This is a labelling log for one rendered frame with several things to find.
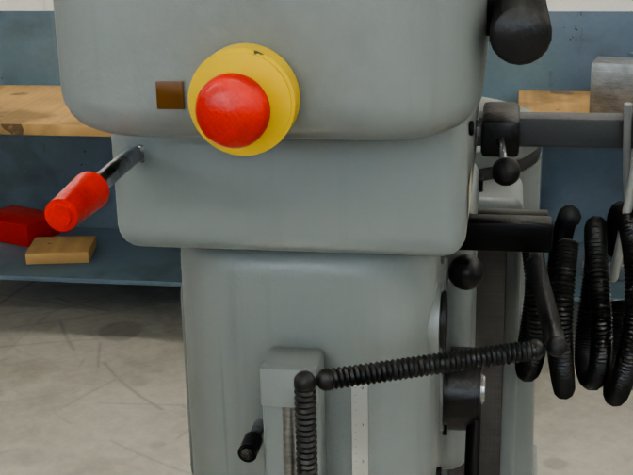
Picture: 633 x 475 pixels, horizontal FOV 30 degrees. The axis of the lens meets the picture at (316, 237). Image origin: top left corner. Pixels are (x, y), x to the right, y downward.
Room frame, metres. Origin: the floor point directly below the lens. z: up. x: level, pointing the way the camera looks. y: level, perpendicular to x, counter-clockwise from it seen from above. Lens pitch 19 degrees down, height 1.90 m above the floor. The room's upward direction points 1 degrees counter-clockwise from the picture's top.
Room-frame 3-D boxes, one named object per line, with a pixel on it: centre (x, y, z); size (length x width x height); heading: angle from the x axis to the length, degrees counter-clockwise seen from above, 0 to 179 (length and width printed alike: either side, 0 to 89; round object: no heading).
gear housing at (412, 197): (0.91, -0.01, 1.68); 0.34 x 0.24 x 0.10; 171
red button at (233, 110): (0.62, 0.04, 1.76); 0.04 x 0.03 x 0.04; 81
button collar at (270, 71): (0.64, 0.04, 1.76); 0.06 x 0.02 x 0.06; 81
